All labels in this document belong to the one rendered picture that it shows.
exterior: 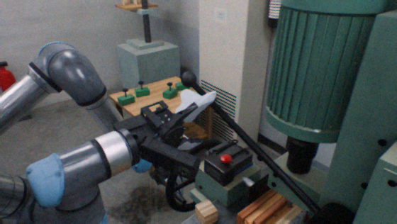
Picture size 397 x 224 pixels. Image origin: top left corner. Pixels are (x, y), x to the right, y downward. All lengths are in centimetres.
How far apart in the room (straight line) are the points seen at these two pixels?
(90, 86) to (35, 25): 255
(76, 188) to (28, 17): 293
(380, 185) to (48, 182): 43
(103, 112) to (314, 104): 61
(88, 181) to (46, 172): 6
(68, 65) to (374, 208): 74
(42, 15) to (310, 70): 307
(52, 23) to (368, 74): 316
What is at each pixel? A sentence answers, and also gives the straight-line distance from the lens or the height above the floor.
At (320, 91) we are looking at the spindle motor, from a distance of 49.
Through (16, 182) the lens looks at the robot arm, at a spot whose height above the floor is 115.
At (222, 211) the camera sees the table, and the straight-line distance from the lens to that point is 78.
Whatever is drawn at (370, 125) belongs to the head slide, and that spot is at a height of 127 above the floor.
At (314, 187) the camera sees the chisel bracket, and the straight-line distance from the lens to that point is 64.
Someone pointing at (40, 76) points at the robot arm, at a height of 118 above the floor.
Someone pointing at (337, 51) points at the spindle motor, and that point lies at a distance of 47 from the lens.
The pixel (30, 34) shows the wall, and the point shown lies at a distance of 336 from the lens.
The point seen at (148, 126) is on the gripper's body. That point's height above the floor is 120.
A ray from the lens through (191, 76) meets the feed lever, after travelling 59.
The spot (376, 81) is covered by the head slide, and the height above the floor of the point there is 134.
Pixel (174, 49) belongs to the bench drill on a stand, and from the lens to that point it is 286.
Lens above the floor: 148
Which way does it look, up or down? 30 degrees down
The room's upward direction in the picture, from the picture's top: straight up
